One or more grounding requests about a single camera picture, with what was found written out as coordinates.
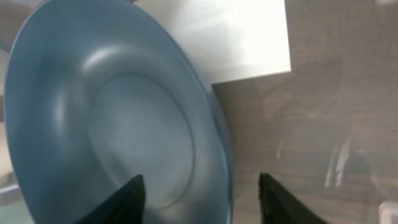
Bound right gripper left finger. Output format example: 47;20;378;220
76;175;146;224

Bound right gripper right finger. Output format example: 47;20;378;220
259;172;326;224

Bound blue plate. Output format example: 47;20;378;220
4;0;233;223

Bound clear plastic storage container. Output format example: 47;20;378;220
1;1;397;223

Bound white label in container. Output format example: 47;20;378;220
136;0;291;83

